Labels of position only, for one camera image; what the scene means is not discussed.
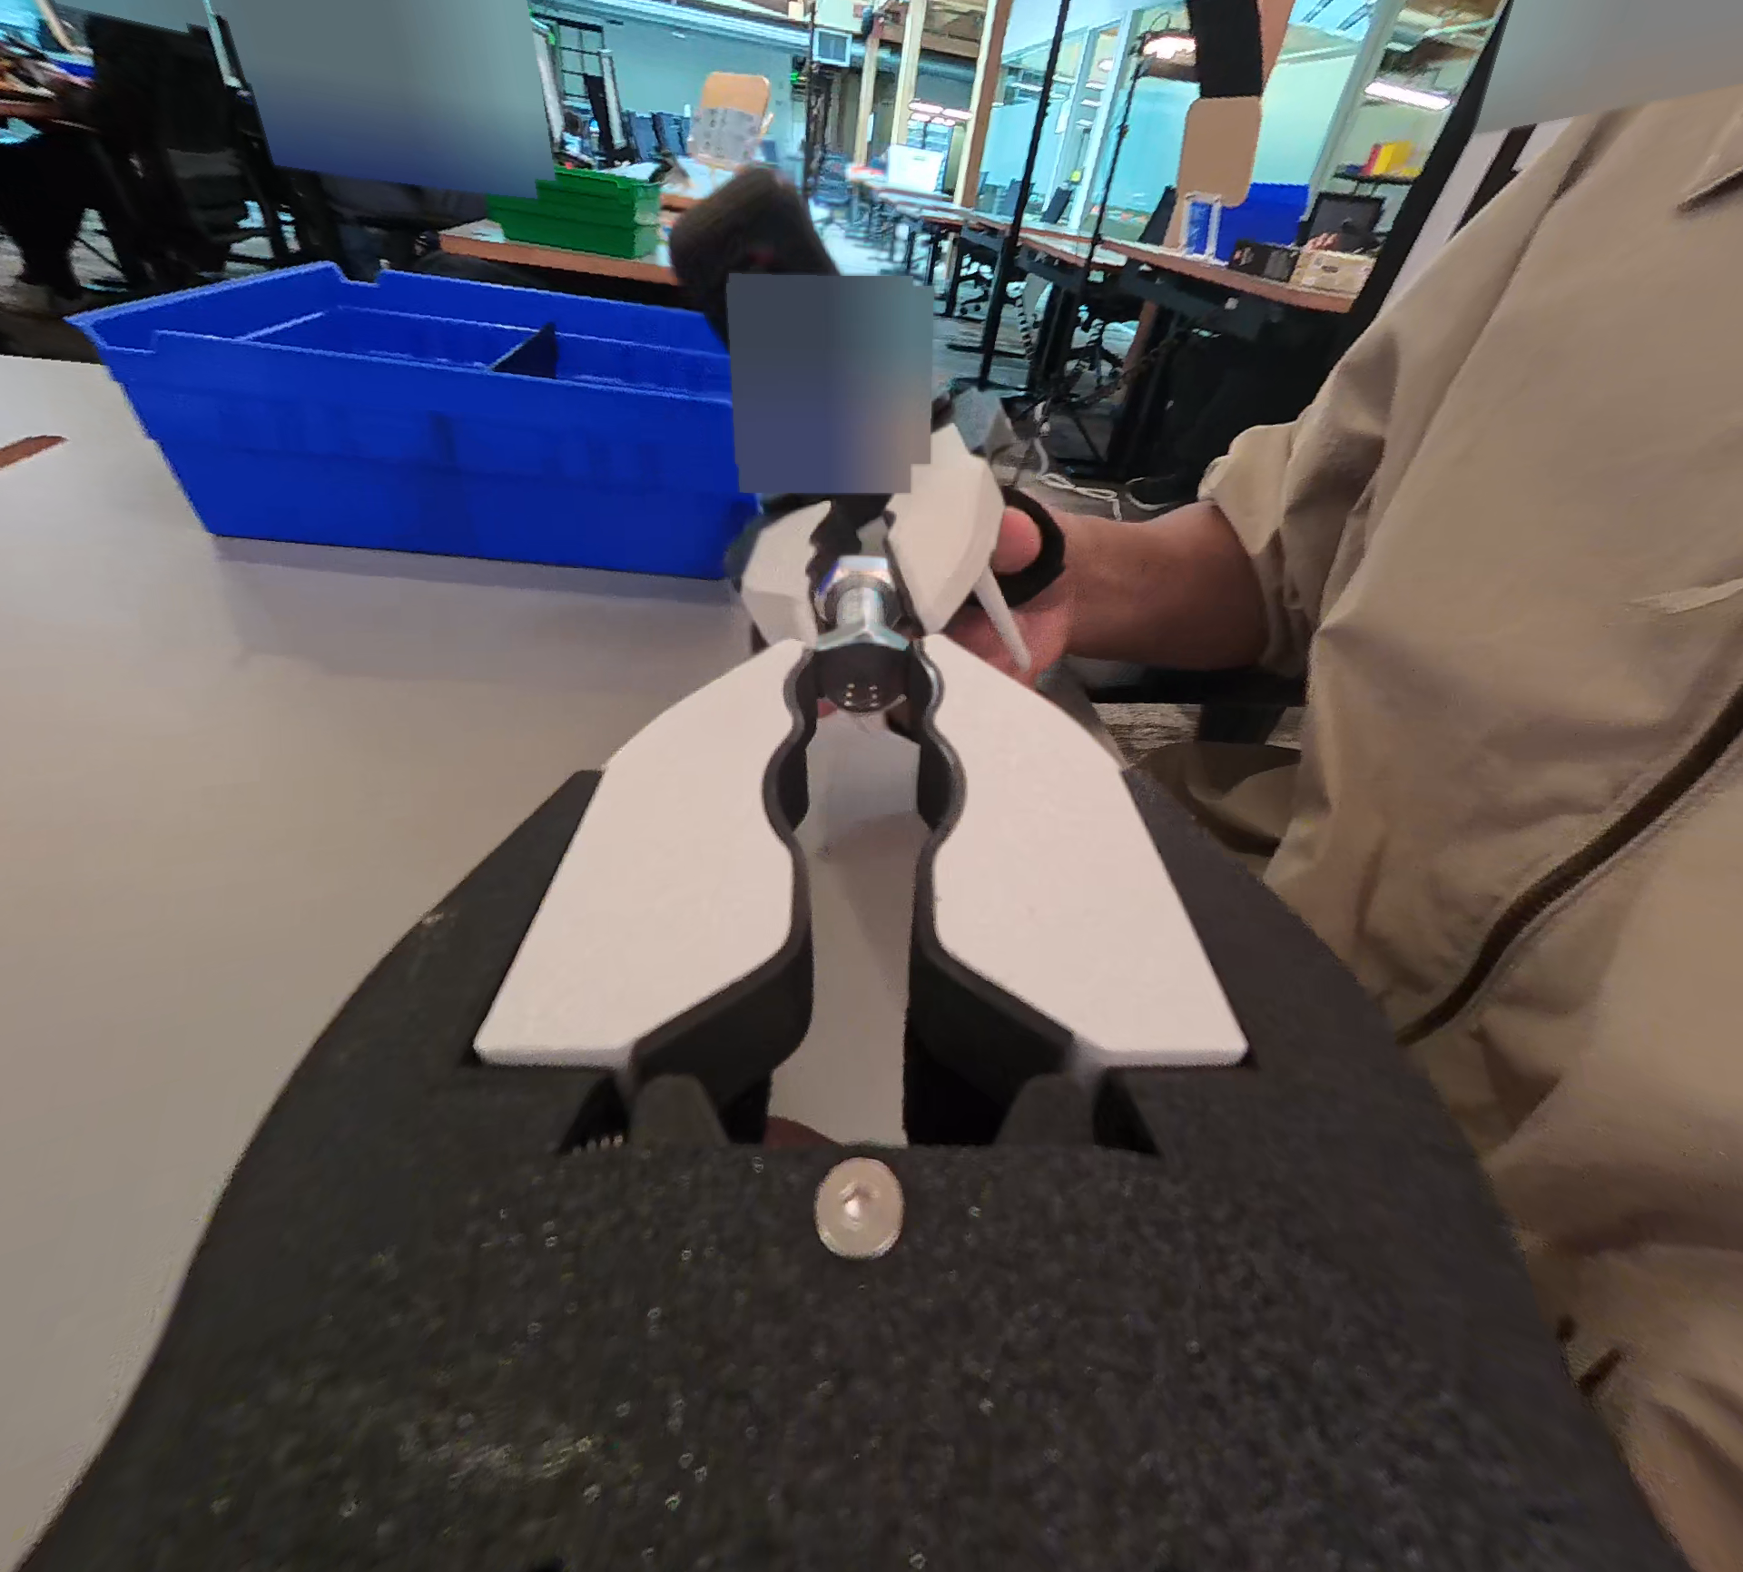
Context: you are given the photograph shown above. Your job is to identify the black office chair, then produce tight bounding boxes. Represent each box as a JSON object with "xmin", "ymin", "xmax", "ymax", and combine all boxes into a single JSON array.
[{"xmin": 87, "ymin": 20, "xmax": 301, "ymax": 282}]

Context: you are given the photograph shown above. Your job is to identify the green plastic bin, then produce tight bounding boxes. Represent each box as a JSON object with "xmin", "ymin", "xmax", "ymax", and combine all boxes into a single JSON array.
[{"xmin": 487, "ymin": 167, "xmax": 675, "ymax": 260}]

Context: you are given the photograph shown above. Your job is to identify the person's right hand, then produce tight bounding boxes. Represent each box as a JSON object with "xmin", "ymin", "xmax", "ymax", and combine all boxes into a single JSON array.
[{"xmin": 953, "ymin": 505, "xmax": 1173, "ymax": 692}]

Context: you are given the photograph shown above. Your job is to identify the silver hex bolt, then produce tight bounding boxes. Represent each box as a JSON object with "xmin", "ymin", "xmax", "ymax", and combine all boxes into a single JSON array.
[{"xmin": 795, "ymin": 570, "xmax": 944, "ymax": 719}]

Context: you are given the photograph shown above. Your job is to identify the person's right forearm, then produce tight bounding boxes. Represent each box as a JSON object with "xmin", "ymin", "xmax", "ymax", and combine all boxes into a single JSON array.
[{"xmin": 1164, "ymin": 503, "xmax": 1275, "ymax": 668}]

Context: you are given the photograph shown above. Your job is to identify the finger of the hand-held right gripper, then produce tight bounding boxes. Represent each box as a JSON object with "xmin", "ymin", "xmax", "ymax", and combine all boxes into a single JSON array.
[
  {"xmin": 884, "ymin": 429, "xmax": 1010, "ymax": 638},
  {"xmin": 741, "ymin": 503, "xmax": 833, "ymax": 648}
]

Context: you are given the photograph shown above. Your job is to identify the tan board on stand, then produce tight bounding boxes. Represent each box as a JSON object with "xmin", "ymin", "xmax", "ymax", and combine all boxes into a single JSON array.
[{"xmin": 694, "ymin": 71, "xmax": 772, "ymax": 166}]

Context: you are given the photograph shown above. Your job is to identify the blue divided plastic bin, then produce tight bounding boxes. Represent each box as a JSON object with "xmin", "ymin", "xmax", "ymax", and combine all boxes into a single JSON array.
[{"xmin": 67, "ymin": 262, "xmax": 757, "ymax": 583}]

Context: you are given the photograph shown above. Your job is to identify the silver hex nut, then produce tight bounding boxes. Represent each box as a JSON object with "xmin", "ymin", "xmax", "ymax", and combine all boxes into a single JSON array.
[{"xmin": 813, "ymin": 558, "xmax": 904, "ymax": 628}]

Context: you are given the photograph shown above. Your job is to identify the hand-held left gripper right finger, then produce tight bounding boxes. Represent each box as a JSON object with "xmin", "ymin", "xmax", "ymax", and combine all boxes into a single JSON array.
[{"xmin": 910, "ymin": 636, "xmax": 1251, "ymax": 1142}]

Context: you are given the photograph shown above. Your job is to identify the black chair armrest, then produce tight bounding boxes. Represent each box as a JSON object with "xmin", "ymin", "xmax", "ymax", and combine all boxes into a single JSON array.
[{"xmin": 1075, "ymin": 667, "xmax": 1309, "ymax": 746}]

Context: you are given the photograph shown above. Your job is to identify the wooden top work table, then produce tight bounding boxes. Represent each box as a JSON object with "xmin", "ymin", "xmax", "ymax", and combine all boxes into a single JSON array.
[
  {"xmin": 438, "ymin": 216, "xmax": 683, "ymax": 287},
  {"xmin": 1013, "ymin": 224, "xmax": 1364, "ymax": 376}
]

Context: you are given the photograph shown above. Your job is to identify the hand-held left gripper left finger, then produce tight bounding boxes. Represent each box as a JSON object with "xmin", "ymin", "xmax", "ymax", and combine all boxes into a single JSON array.
[{"xmin": 472, "ymin": 641, "xmax": 817, "ymax": 1142}]

